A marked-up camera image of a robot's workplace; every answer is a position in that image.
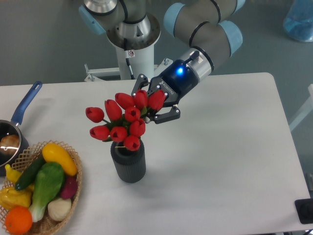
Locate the black device at table edge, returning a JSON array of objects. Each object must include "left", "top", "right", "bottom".
[{"left": 294, "top": 198, "right": 313, "bottom": 224}]

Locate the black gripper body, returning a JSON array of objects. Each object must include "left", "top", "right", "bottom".
[{"left": 148, "top": 59, "right": 198, "bottom": 107}]

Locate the small yellow pepper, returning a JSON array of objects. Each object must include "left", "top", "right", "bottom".
[{"left": 5, "top": 164, "right": 22, "bottom": 184}]

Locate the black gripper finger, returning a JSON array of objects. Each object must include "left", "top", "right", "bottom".
[
  {"left": 145, "top": 105, "right": 181, "bottom": 124},
  {"left": 131, "top": 74, "right": 150, "bottom": 97}
]

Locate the red tulip bouquet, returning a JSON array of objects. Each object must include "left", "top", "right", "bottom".
[{"left": 85, "top": 89, "right": 166, "bottom": 151}]

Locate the blue handled saucepan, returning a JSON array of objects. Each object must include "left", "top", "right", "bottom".
[{"left": 0, "top": 81, "right": 43, "bottom": 177}]

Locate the purple red vegetable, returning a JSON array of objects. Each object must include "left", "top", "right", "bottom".
[{"left": 60, "top": 176, "right": 78, "bottom": 199}]

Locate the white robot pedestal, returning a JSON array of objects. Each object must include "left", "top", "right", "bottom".
[{"left": 85, "top": 45, "right": 173, "bottom": 82}]

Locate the dark grey ribbed vase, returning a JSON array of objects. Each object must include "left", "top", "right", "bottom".
[{"left": 111, "top": 141, "right": 146, "bottom": 183}]

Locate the white frame at right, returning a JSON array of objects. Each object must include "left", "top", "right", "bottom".
[{"left": 289, "top": 84, "right": 313, "bottom": 132}]

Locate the yellow bell pepper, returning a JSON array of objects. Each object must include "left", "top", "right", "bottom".
[{"left": 0, "top": 187, "right": 32, "bottom": 211}]

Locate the yellow squash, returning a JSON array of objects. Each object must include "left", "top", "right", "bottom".
[{"left": 42, "top": 143, "right": 78, "bottom": 176}]

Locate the white garlic bulb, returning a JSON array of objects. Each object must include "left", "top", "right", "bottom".
[{"left": 47, "top": 198, "right": 71, "bottom": 221}]

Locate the green bok choy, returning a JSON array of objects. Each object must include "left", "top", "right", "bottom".
[{"left": 29, "top": 162, "right": 65, "bottom": 223}]

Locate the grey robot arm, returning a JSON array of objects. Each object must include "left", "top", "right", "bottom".
[{"left": 79, "top": 0, "right": 244, "bottom": 124}]

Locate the dark green cucumber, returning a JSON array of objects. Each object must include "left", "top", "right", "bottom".
[{"left": 15, "top": 155, "right": 46, "bottom": 191}]

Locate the brown bread in pan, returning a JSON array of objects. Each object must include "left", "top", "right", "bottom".
[{"left": 0, "top": 135, "right": 20, "bottom": 156}]

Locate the orange fruit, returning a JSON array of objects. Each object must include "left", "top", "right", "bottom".
[{"left": 4, "top": 206, "right": 33, "bottom": 235}]

